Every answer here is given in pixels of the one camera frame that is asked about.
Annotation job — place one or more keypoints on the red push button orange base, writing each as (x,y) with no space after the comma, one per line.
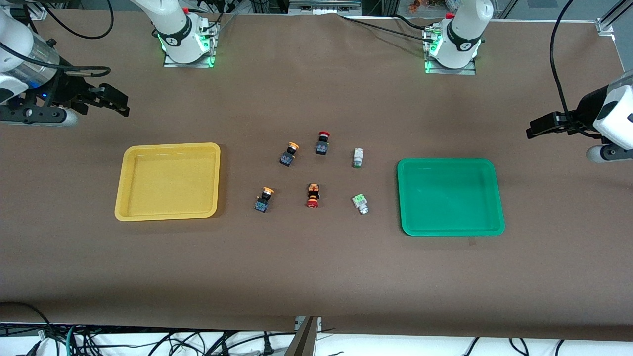
(313,196)

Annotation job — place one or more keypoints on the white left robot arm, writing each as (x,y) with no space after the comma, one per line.
(464,35)

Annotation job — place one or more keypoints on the yellow plastic tray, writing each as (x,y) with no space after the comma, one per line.
(168,182)

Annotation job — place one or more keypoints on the brown table cover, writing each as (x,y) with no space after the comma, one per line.
(316,277)

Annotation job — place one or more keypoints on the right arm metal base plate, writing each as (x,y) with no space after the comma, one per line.
(203,55)

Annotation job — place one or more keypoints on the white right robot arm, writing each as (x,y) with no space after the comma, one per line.
(184,33)

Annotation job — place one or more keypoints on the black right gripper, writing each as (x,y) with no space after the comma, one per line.
(67,88)

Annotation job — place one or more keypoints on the grey metal rail box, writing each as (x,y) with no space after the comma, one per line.
(324,7)

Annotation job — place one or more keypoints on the aluminium frame profile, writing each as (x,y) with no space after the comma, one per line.
(613,20)

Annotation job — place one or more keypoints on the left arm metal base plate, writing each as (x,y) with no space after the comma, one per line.
(429,64)

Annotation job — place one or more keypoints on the green plastic tray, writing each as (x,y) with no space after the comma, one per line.
(450,197)

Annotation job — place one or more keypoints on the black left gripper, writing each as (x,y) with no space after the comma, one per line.
(584,111)

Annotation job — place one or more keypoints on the green push button white base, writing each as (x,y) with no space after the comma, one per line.
(358,157)

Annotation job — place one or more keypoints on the aluminium frame corner bracket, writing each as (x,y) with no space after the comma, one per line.
(38,13)

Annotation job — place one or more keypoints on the grey table support beam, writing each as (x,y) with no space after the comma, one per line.
(302,337)

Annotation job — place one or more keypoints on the yellow push button switch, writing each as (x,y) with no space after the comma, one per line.
(263,200)
(289,154)

